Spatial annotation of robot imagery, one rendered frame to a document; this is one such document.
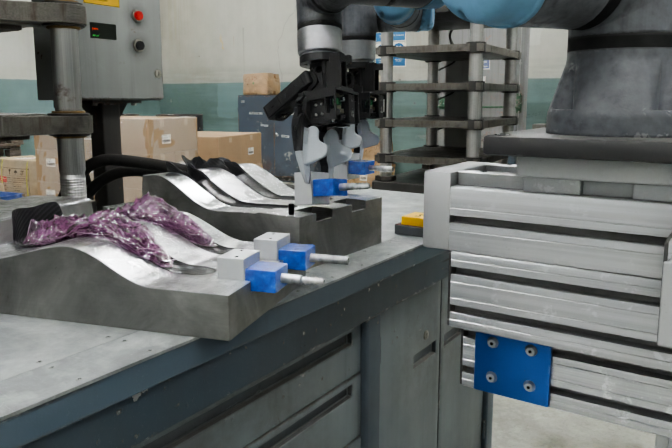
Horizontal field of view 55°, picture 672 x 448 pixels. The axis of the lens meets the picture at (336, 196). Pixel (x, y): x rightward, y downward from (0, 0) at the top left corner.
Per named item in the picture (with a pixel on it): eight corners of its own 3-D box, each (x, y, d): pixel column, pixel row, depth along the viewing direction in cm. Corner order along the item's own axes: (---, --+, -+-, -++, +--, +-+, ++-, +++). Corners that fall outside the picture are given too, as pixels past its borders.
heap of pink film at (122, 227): (225, 242, 97) (224, 191, 96) (161, 273, 80) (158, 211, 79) (82, 232, 105) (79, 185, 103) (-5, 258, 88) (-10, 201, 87)
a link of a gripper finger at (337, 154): (351, 183, 107) (342, 128, 105) (322, 185, 110) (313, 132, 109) (360, 179, 109) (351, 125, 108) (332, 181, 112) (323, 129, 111)
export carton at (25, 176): (80, 200, 597) (77, 156, 591) (37, 207, 558) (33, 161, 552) (36, 195, 628) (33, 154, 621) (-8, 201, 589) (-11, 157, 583)
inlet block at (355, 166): (398, 181, 135) (398, 155, 134) (386, 183, 130) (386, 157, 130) (345, 176, 142) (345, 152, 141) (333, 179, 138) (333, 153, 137)
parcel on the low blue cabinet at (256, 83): (282, 95, 854) (281, 73, 849) (267, 95, 825) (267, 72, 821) (256, 95, 874) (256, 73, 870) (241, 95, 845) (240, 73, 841)
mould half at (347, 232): (381, 242, 123) (382, 173, 121) (299, 272, 102) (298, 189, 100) (198, 216, 151) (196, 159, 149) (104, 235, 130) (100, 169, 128)
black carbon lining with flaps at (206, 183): (338, 208, 121) (338, 158, 119) (284, 222, 108) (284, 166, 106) (206, 193, 140) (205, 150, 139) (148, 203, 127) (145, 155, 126)
